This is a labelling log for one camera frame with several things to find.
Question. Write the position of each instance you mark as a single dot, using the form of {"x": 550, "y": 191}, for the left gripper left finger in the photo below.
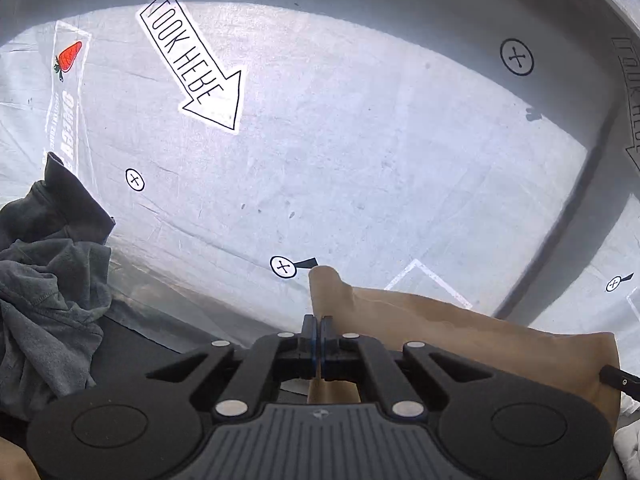
{"x": 271, "y": 360}

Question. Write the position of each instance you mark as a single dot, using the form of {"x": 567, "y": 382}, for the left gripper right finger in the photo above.
{"x": 364, "y": 361}

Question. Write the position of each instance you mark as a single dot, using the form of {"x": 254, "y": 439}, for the beige long-sleeve shirt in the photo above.
{"x": 568, "y": 362}

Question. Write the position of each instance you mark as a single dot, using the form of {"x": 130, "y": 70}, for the white folded cloth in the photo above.
{"x": 626, "y": 437}

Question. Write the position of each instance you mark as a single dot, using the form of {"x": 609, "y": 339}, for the grey crumpled garment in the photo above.
{"x": 54, "y": 266}

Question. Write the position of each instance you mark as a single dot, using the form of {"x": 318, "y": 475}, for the white printed backdrop sheet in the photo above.
{"x": 478, "y": 152}

